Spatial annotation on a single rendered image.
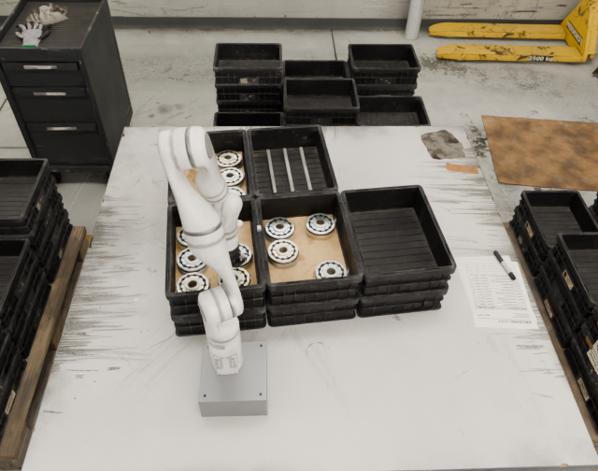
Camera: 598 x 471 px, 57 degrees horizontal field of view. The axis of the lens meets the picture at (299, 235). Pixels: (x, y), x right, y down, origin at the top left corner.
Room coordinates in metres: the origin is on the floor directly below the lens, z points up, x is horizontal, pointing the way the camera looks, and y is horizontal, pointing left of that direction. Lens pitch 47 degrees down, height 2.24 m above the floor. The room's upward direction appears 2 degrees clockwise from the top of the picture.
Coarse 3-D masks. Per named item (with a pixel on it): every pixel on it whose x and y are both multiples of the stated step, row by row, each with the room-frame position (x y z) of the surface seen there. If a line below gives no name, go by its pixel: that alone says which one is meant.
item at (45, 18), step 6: (42, 6) 2.88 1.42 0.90; (48, 6) 2.92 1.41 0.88; (54, 6) 2.94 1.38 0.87; (60, 6) 2.92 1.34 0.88; (36, 12) 2.82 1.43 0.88; (42, 12) 2.82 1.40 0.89; (48, 12) 2.83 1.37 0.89; (54, 12) 2.83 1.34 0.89; (60, 12) 2.84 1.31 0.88; (30, 18) 2.78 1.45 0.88; (36, 18) 2.76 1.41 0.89; (42, 18) 2.76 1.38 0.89; (48, 18) 2.78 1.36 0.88; (54, 18) 2.78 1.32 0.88; (60, 18) 2.79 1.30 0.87; (66, 18) 2.81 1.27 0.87
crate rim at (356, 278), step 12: (324, 192) 1.45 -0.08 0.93; (336, 192) 1.45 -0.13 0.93; (348, 228) 1.27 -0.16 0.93; (264, 240) 1.20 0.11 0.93; (264, 252) 1.15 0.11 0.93; (264, 264) 1.10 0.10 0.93; (360, 264) 1.11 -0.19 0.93; (348, 276) 1.07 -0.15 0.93; (360, 276) 1.07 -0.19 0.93; (276, 288) 1.02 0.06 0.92; (288, 288) 1.02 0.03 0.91; (300, 288) 1.03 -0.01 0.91
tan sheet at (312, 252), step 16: (304, 224) 1.38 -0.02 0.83; (304, 240) 1.30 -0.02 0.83; (320, 240) 1.30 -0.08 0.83; (336, 240) 1.31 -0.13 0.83; (304, 256) 1.23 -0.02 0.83; (320, 256) 1.23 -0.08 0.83; (336, 256) 1.23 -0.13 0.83; (272, 272) 1.15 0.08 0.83; (288, 272) 1.16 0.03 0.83; (304, 272) 1.16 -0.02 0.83
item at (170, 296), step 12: (252, 204) 1.37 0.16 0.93; (168, 216) 1.30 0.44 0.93; (168, 228) 1.24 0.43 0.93; (168, 240) 1.19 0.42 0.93; (168, 252) 1.13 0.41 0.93; (168, 264) 1.09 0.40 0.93; (168, 276) 1.05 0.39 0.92; (264, 276) 1.06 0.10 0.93; (168, 288) 1.00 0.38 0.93; (240, 288) 1.01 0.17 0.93; (252, 288) 1.01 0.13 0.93; (264, 288) 1.02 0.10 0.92; (168, 300) 0.97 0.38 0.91; (180, 300) 0.97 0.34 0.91
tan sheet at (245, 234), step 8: (248, 224) 1.37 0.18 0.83; (176, 232) 1.32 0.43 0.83; (240, 232) 1.33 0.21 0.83; (248, 232) 1.33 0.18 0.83; (176, 240) 1.28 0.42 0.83; (240, 240) 1.29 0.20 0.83; (248, 240) 1.29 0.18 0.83; (176, 248) 1.24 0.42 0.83; (176, 256) 1.21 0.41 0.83; (176, 264) 1.17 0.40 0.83; (176, 272) 1.14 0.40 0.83; (208, 272) 1.14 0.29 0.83; (248, 272) 1.15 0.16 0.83; (176, 280) 1.10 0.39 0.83; (208, 280) 1.11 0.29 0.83; (216, 280) 1.11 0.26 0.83; (256, 280) 1.12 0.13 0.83; (176, 288) 1.07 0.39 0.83
